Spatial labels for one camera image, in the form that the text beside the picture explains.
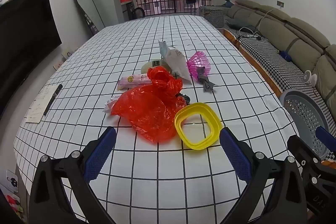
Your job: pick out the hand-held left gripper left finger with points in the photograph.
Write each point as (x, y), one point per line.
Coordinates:
(101, 154)

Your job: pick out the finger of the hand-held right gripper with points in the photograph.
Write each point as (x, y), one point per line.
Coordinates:
(299, 146)
(325, 136)

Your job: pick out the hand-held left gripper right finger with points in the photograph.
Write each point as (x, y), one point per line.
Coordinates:
(236, 154)

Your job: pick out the grey perforated plastic basket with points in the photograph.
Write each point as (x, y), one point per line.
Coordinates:
(302, 111)

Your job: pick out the red plastic bag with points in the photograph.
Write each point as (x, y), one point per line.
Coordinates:
(149, 111)

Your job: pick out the small white fan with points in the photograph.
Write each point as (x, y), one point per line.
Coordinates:
(309, 78)

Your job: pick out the black pen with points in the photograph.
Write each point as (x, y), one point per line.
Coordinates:
(52, 100)

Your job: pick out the small black object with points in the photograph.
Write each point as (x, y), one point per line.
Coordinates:
(185, 98)

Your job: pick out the pink snack wrapper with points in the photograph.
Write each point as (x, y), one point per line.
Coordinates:
(134, 81)

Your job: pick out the white paper sheet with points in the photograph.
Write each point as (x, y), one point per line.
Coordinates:
(36, 106)

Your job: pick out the houndstooth sofa cover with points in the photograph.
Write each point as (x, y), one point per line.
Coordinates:
(275, 61)

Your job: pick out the white printed item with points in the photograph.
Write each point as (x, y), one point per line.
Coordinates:
(11, 180)

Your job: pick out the small picture card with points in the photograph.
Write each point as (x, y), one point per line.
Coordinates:
(67, 52)
(57, 65)

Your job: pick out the red printed item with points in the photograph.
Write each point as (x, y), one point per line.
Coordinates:
(13, 201)

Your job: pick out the beige round packet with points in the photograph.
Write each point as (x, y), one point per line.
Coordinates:
(150, 66)

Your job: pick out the white printed plastic wrapper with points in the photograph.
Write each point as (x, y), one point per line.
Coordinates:
(176, 58)

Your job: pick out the grey green sofa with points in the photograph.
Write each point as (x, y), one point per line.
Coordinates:
(288, 27)

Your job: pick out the dark green cushion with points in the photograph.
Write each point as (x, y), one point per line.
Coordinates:
(235, 22)

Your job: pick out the black television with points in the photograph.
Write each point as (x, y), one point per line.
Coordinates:
(23, 37)

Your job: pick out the houndstooth ottoman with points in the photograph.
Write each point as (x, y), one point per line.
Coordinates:
(211, 15)

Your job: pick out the black furniture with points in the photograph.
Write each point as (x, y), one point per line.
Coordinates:
(131, 11)

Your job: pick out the blue plush item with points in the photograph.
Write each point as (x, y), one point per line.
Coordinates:
(229, 3)

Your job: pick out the wall socket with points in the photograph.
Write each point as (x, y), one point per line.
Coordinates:
(280, 4)

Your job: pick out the leaning wall mirror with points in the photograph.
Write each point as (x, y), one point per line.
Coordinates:
(88, 6)

